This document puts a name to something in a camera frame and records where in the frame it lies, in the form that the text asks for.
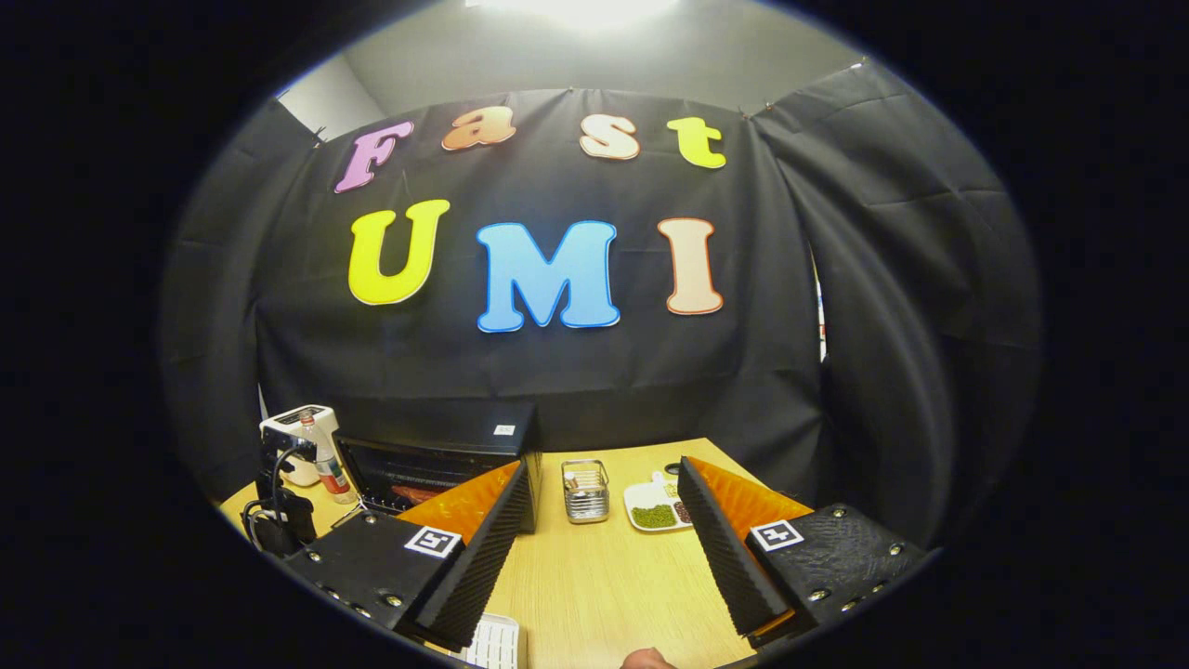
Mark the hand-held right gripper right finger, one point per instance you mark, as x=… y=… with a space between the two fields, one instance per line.
x=720 y=548

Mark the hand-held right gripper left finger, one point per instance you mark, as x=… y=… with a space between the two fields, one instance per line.
x=483 y=557

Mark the black electric oven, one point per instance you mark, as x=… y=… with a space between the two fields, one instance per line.
x=437 y=427

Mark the clear plastic bottle red label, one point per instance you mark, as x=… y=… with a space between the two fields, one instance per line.
x=330 y=469

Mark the white divided dish of beans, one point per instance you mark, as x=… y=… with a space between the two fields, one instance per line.
x=653 y=516

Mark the white slotted tray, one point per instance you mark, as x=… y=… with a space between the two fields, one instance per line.
x=497 y=646

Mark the white toaster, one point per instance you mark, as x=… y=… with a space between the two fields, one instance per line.
x=288 y=423

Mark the black backdrop cloth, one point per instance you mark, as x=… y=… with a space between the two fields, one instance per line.
x=557 y=372

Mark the large ceiling light panel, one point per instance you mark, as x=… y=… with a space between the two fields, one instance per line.
x=581 y=9

